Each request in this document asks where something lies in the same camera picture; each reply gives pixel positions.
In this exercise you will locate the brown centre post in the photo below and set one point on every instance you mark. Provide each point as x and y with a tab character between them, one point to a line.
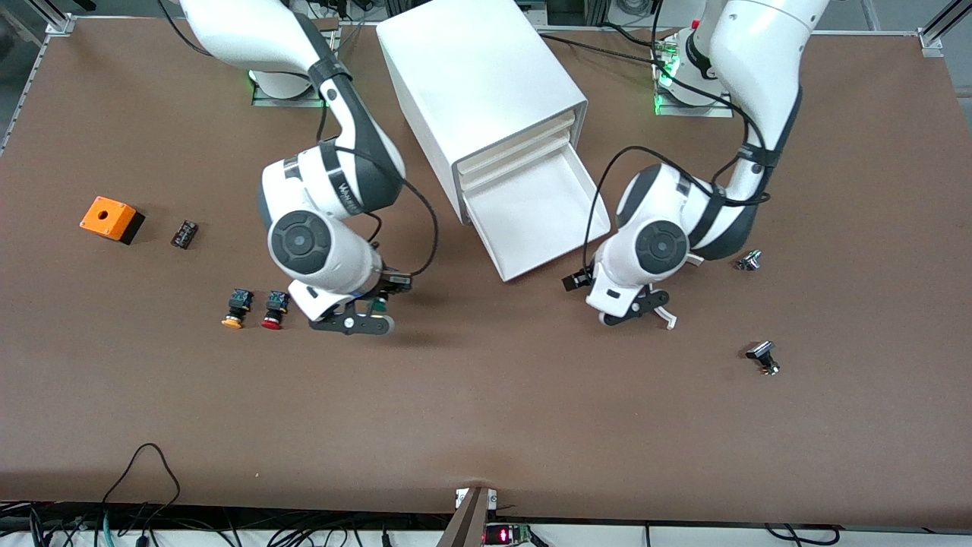
467	524

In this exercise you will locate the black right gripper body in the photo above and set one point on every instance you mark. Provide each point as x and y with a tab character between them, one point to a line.
394	283

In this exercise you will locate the red push button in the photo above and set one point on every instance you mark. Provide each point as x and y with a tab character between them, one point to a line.
275	310

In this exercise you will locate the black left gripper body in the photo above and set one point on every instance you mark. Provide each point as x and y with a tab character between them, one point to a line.
576	280

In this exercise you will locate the white cabinet drawer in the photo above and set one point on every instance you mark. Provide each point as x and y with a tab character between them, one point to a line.
516	149
501	172
539	213

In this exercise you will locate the yellow push button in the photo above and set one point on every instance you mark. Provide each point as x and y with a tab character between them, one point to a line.
237	308

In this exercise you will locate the black device with red light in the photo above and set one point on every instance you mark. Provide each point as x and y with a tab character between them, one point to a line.
505	535

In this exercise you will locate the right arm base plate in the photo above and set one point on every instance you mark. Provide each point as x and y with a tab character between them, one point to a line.
262	101

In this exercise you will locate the white semicircular bracket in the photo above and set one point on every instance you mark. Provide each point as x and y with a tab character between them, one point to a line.
670	323

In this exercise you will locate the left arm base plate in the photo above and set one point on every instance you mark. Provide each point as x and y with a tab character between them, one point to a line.
668	112

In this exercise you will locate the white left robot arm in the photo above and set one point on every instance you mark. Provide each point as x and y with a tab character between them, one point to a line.
661	243

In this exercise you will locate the orange button enclosure box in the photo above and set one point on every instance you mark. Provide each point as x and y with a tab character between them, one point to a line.
106	216

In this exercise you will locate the black button with white face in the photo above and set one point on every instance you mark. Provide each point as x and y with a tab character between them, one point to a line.
759	352

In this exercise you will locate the green push button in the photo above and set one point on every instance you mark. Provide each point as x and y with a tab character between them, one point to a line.
377	306

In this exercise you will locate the white mounting bracket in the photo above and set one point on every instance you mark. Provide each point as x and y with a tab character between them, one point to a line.
459	497

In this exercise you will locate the small black contact block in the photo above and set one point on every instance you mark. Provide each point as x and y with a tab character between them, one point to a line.
184	234

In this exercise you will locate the white drawer cabinet housing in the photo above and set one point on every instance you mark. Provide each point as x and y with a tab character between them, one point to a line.
471	68

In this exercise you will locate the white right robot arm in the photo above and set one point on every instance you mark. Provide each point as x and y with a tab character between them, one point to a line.
304	243

